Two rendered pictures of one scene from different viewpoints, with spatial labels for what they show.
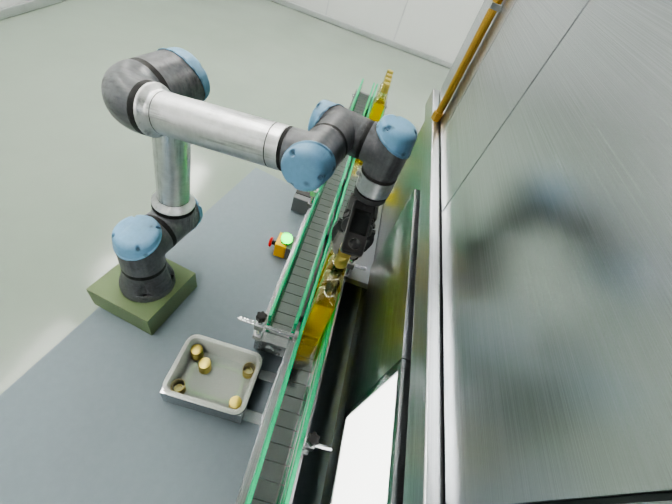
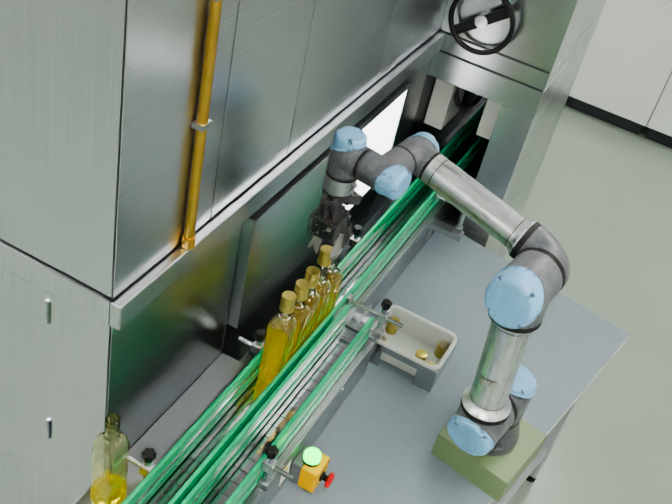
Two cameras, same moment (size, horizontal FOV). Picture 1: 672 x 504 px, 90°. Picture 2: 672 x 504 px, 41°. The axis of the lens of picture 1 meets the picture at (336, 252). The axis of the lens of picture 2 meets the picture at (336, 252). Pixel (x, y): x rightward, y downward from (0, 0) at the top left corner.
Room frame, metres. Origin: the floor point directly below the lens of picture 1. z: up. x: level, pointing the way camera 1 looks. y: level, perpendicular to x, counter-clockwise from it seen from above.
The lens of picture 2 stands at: (2.15, 0.71, 2.55)
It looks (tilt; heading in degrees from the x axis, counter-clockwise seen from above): 38 degrees down; 204
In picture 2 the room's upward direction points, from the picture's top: 14 degrees clockwise
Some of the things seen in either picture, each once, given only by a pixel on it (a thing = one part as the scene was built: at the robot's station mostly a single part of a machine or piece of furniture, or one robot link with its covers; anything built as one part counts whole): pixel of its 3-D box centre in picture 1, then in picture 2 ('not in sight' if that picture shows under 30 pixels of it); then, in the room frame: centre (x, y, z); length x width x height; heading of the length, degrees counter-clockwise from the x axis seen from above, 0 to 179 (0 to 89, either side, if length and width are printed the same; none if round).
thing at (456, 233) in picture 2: not in sight; (453, 219); (-0.22, 0.04, 0.90); 0.17 x 0.05 x 0.23; 95
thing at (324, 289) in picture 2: (325, 296); (312, 310); (0.56, -0.02, 0.99); 0.06 x 0.06 x 0.21; 5
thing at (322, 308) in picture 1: (320, 312); (323, 298); (0.50, -0.02, 0.99); 0.06 x 0.06 x 0.21; 5
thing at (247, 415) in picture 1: (224, 380); (401, 343); (0.29, 0.15, 0.79); 0.27 x 0.17 x 0.08; 95
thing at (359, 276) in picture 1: (371, 205); (118, 497); (1.22, -0.07, 0.84); 0.95 x 0.09 x 0.11; 5
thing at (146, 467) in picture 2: not in sight; (139, 467); (1.19, -0.04, 0.94); 0.07 x 0.04 x 0.13; 95
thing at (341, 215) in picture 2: (363, 208); (331, 211); (0.59, -0.02, 1.32); 0.09 x 0.08 x 0.12; 5
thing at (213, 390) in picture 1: (215, 377); (410, 345); (0.29, 0.18, 0.80); 0.22 x 0.17 x 0.09; 95
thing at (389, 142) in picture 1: (387, 149); (347, 154); (0.58, -0.02, 1.48); 0.09 x 0.08 x 0.11; 85
